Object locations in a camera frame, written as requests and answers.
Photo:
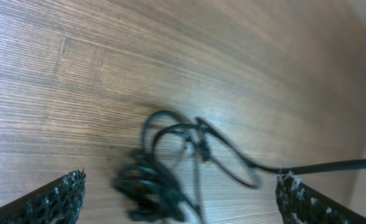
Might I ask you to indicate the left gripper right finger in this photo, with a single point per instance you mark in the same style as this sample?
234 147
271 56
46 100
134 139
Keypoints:
299 203

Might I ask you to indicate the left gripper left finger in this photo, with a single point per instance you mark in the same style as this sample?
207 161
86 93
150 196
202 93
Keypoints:
59 201

